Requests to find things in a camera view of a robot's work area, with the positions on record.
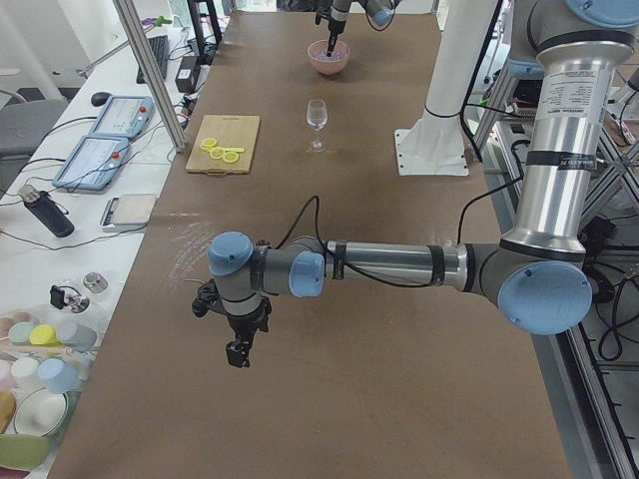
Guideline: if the white kitchen scale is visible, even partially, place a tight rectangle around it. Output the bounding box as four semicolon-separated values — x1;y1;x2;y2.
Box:
99;194;157;233

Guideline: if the aluminium frame post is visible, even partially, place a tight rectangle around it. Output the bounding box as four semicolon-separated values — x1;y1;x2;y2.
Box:
113;0;188;153

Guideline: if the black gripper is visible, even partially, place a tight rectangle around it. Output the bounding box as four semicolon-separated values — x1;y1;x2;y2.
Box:
326;18;345;55
226;297;273;368

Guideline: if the black keyboard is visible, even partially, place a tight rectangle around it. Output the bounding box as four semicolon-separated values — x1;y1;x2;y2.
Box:
147;35;170;81

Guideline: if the pink bowl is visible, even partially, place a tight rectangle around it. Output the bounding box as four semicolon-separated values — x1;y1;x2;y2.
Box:
307;40;350;76

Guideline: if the blue teach pendant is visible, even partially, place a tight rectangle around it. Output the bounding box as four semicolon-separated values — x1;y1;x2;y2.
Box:
90;96;154;140
52;135;130;192

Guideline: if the steel cup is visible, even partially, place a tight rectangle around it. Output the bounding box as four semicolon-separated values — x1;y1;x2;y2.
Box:
82;271;109;294

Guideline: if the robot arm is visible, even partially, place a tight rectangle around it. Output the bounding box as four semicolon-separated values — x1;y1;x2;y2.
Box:
193;1;638;367
226;1;398;368

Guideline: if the black power box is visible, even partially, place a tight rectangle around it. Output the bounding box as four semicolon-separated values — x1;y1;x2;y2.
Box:
175;56;210;94

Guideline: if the lemon slice near handle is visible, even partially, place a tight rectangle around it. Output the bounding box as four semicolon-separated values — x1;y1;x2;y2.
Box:
222;152;240;164

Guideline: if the wooden cutting board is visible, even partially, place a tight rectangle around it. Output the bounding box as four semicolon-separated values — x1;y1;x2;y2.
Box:
186;115;261;175

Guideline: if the lemon slice far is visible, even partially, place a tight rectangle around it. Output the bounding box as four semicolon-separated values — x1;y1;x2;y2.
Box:
199;137;218;152

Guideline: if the black computer mouse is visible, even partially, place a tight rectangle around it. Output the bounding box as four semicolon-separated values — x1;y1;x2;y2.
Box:
90;92;112;107

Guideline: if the blue teach pendant far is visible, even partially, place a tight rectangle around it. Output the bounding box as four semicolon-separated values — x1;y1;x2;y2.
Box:
90;96;154;140

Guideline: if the black water bottle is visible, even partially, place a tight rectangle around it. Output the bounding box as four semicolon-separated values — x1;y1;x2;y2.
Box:
18;185;75;238

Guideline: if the lemon slice middle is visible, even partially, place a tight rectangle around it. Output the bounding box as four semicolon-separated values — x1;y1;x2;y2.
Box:
209;147;225;160

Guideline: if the grey office chair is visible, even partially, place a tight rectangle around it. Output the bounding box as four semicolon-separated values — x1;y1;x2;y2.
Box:
1;89;68;161

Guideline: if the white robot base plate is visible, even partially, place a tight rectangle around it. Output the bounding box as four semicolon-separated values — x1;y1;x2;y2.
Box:
394;0;501;177

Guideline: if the clear wine glass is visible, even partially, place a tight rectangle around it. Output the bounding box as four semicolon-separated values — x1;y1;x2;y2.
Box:
307;99;328;153

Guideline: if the blue teach pendant near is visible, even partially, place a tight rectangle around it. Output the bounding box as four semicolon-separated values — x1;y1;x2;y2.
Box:
52;135;130;192

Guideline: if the pile of clear ice cubes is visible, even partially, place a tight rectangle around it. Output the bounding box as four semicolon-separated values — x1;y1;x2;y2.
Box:
310;44;345;63

